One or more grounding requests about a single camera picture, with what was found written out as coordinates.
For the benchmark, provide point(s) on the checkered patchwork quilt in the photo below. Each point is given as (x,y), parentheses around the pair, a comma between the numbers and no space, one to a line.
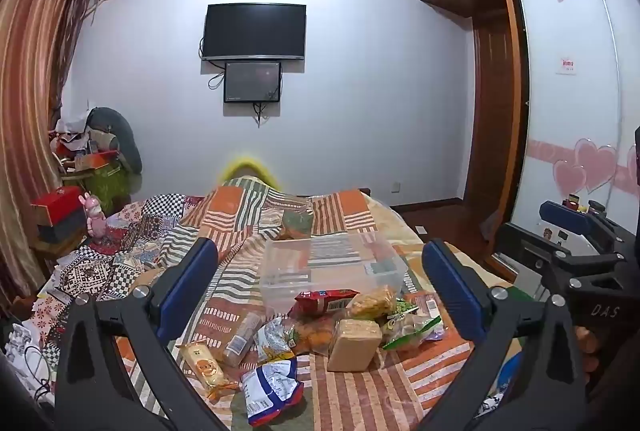
(125,241)

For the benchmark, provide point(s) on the yellow noodle snack packet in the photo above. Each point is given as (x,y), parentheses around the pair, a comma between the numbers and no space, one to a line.
(372,303)

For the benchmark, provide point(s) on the yellow pillow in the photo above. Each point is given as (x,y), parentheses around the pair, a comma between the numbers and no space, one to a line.
(245,167)

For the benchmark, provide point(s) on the black box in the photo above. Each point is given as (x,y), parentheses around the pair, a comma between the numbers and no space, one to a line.
(60,231)

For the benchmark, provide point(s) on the striped brown curtain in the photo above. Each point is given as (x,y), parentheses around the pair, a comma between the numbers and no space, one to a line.
(30,86)

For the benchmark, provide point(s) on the grey cushion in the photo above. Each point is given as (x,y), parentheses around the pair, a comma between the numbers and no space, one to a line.
(122,136)

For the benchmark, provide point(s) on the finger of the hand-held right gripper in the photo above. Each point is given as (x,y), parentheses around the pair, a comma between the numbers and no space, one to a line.
(525,236)
(565,217)

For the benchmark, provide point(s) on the cluster of small bottles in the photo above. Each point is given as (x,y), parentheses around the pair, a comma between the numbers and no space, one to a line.
(582,206)

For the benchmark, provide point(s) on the red snack packet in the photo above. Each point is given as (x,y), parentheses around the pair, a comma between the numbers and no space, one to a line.
(320,301)

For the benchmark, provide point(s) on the blue and white snack bag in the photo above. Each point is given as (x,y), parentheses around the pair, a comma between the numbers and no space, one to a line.
(272,391)

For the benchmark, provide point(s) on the small black wall monitor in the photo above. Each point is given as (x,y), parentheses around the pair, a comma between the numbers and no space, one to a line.
(252,81)

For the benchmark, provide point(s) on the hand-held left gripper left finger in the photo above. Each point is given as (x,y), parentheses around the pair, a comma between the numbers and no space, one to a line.
(192,282)

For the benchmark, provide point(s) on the bear face cookie packet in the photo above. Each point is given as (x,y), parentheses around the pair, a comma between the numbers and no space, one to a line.
(205,368)

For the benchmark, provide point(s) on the pile of clothes and bags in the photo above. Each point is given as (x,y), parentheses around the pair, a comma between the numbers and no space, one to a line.
(72,141)

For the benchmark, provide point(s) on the black wall television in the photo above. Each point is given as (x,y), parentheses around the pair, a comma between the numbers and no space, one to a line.
(255,31)

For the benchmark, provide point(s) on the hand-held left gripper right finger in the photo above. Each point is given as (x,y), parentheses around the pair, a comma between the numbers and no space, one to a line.
(450,286)

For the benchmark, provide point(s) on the pink bunny toy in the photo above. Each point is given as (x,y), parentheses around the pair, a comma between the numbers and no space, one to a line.
(95,216)

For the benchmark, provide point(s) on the clear plastic storage container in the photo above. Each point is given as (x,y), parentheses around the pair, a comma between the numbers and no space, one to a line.
(325,261)

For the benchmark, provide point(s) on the red and white sticker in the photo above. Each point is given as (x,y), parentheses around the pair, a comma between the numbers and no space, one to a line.
(566,65)

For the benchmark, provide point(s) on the red box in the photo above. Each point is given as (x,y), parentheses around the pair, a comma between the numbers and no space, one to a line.
(57,206)

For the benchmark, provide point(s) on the orange snack packet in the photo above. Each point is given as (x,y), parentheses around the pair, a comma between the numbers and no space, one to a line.
(312,336)

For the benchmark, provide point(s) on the beige cracker block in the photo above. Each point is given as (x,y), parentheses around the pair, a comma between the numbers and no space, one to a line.
(352,346)

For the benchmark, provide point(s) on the white wall socket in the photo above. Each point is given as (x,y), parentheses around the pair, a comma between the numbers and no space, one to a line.
(395,188)

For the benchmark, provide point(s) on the clear biscuit sleeve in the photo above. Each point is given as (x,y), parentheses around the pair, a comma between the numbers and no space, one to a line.
(240,341)

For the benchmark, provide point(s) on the striped orange green blanket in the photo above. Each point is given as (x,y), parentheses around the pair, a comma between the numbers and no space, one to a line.
(345,396)

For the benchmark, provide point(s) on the purple cloth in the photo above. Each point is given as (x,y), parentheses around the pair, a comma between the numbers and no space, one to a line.
(489,230)

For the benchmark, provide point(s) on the green snack packet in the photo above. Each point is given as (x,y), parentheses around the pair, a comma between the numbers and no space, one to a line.
(407,326)

